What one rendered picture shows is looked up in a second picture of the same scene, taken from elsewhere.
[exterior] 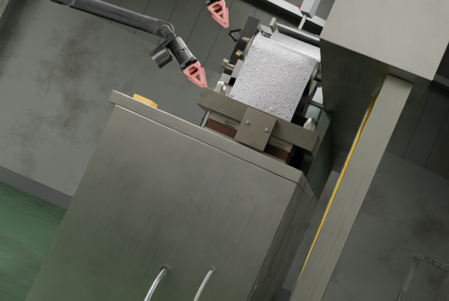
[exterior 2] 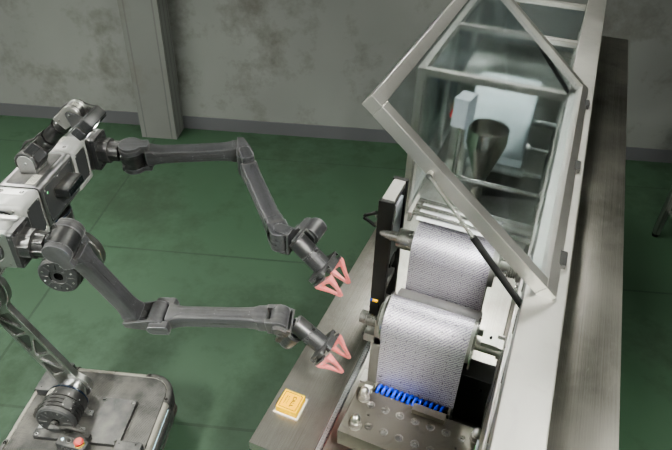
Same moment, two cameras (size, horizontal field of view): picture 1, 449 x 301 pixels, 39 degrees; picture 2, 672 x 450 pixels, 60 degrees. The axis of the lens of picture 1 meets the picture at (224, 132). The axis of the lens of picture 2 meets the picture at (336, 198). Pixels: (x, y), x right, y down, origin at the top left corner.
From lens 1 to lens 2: 2.02 m
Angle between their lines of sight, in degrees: 40
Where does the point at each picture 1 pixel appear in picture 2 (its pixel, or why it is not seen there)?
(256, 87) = (403, 370)
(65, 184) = (298, 116)
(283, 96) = (438, 380)
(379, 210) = (654, 30)
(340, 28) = not seen: outside the picture
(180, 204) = not seen: outside the picture
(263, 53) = (398, 338)
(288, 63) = (433, 349)
